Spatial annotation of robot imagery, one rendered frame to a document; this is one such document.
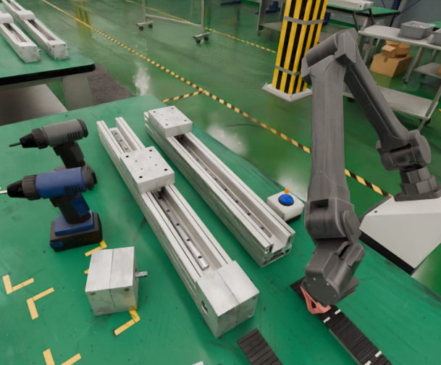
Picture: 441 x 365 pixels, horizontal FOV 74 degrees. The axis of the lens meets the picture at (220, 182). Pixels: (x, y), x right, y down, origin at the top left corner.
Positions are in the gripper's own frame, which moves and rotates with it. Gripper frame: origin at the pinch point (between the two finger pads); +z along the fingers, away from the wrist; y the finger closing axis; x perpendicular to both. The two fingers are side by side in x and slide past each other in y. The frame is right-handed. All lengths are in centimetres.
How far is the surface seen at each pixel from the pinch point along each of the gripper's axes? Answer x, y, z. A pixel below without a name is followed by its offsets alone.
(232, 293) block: -8.7, 18.3, -6.6
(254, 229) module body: -21.2, 3.3, -5.7
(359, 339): 9.7, -0.9, -0.8
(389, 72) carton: -237, -435, 74
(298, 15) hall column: -245, -224, -8
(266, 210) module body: -25.2, -3.6, -5.7
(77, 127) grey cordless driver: -69, 33, -18
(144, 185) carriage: -47, 22, -8
